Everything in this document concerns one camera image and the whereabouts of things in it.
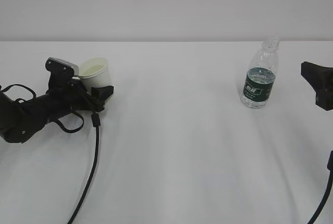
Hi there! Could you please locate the black camera cable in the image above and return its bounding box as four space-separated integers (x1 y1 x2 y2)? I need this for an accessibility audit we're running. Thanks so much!
306 150 333 224
0 84 101 224

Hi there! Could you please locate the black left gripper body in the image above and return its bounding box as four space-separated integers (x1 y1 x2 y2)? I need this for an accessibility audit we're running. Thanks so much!
47 80 106 112

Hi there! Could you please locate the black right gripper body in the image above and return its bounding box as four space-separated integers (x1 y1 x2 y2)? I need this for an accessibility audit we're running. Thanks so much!
315 89 333 110

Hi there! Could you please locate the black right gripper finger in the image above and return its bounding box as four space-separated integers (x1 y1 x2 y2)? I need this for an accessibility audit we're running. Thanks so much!
301 61 332 92

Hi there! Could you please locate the clear green-label water bottle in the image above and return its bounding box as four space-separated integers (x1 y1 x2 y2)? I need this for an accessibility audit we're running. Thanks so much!
241 36 279 109

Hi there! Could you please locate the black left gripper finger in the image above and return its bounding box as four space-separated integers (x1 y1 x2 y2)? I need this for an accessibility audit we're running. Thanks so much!
91 85 114 102

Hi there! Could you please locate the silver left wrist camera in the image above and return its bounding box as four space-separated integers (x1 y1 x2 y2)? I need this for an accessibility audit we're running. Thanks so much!
45 57 79 91

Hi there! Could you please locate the black left camera cable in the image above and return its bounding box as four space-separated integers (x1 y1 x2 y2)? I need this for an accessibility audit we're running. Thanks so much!
0 84 101 224

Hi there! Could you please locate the black right camera cable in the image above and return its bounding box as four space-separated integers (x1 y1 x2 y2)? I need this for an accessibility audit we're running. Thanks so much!
306 150 333 224

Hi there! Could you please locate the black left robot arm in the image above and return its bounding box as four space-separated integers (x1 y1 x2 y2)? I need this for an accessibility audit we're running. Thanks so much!
1 79 114 143

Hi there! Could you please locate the white paper cup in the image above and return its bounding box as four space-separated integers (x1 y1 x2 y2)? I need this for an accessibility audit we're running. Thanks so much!
79 57 112 94

